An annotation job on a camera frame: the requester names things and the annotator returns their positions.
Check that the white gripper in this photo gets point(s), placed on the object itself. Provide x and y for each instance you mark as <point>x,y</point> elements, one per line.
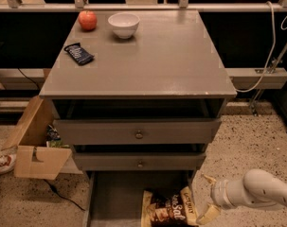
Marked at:
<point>218,192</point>

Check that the brown chip bag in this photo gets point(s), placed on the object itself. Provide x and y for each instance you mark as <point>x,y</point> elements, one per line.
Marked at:
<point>176,211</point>

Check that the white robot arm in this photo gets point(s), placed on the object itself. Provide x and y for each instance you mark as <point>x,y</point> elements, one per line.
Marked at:
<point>256,189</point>

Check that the brass top drawer knob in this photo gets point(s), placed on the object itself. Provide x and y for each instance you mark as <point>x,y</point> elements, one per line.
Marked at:
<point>138,135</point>

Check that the grey open bottom drawer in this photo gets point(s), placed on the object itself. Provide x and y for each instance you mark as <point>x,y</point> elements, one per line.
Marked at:
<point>115,197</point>

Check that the grey wooden drawer cabinet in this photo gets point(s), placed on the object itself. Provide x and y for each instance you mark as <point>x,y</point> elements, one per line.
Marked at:
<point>169,70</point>

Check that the grey top drawer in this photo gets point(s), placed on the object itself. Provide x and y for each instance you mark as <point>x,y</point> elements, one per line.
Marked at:
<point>122,132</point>

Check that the grey middle drawer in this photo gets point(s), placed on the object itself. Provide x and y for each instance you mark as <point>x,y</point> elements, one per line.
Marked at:
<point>138,161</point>

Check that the dark blue snack bag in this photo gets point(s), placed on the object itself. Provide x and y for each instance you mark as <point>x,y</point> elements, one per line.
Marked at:
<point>78,54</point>

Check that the grey low shelf beam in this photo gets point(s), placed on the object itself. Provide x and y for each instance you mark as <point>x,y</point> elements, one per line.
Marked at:
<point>247,78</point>

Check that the open cardboard box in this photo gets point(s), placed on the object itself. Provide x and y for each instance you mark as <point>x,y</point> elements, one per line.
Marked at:
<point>33,158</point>

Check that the white ceramic bowl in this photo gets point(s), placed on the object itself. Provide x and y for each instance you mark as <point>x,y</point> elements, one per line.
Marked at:
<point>123,24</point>

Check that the red white sneaker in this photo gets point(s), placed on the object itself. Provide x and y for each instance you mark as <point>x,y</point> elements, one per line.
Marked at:
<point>7,163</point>

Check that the red apple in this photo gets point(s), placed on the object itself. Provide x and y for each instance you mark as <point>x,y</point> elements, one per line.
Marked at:
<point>87,20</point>

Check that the metal railing bar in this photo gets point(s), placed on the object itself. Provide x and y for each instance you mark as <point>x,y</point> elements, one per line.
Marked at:
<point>200,7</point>

